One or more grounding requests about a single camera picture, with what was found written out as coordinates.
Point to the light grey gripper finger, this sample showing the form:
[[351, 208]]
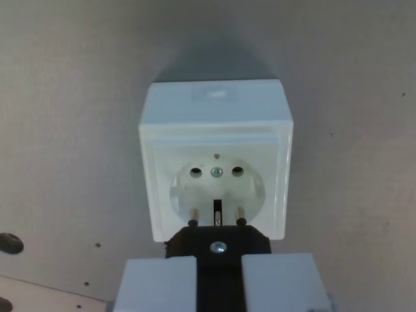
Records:
[[159, 286], [279, 282]]

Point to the black two-pin power plug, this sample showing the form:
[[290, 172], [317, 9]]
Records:
[[219, 234]]

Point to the white wall socket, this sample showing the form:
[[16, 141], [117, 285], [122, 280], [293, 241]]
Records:
[[214, 130]]

